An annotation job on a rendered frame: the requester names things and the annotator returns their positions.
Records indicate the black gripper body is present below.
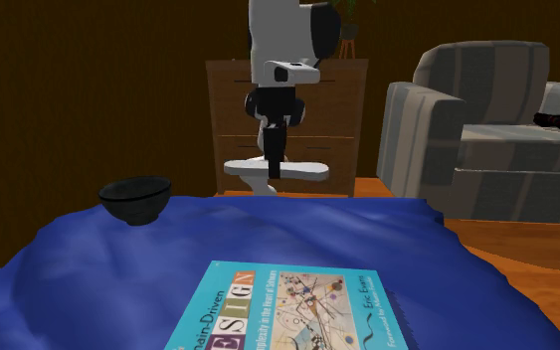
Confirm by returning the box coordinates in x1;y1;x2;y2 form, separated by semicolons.
244;86;306;129

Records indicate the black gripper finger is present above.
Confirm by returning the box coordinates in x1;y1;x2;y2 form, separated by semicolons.
265;116;288;181

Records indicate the brown wooden chest of drawers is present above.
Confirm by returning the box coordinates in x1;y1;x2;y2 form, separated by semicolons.
205;58;370;199

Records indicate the potted plant on wooden stand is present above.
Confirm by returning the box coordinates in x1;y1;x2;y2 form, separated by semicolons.
328;0;377;61

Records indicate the black bowl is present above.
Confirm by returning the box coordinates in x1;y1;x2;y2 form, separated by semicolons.
97;175;172;227

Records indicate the cyan book with abstract picture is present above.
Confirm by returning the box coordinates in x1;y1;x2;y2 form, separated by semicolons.
163;261;411;350

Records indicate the bed with blue cover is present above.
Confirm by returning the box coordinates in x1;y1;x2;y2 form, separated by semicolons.
0;194;560;350

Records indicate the grey striped sofa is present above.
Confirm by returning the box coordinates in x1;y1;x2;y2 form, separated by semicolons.
376;40;560;225

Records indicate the white rounded pedestal stand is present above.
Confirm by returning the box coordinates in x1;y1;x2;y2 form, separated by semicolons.
224;120;330;197

